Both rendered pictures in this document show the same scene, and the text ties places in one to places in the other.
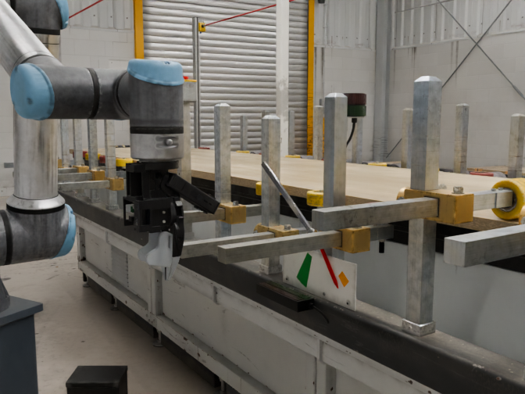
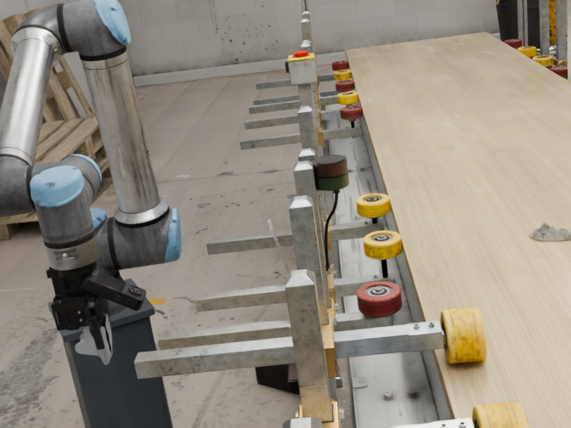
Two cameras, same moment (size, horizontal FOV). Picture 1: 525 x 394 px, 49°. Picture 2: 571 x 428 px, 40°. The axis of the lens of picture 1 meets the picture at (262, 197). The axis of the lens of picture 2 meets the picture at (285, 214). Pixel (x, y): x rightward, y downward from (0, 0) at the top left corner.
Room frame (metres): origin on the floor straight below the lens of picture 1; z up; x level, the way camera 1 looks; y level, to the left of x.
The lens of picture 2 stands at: (0.16, -0.94, 1.54)
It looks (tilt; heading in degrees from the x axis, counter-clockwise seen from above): 20 degrees down; 37
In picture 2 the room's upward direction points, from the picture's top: 8 degrees counter-clockwise
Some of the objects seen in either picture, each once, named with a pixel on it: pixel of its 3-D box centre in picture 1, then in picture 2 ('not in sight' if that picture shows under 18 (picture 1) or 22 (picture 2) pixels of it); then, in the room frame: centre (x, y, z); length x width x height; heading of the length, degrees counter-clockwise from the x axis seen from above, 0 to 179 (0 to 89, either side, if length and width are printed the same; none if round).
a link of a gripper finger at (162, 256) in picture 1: (161, 257); (91, 347); (0.97, 0.17, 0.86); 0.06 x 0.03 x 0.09; 124
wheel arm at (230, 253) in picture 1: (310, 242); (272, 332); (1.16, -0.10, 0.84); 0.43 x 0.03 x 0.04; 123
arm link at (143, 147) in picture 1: (158, 148); (72, 252); (0.98, 0.18, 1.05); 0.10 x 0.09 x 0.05; 34
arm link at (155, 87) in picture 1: (155, 96); (62, 205); (0.98, 0.18, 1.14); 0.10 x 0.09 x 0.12; 38
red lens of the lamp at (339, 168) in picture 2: (352, 99); (330, 166); (1.28, -0.20, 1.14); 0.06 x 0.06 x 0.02
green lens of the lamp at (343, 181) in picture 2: (352, 110); (331, 179); (1.28, -0.20, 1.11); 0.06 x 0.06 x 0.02
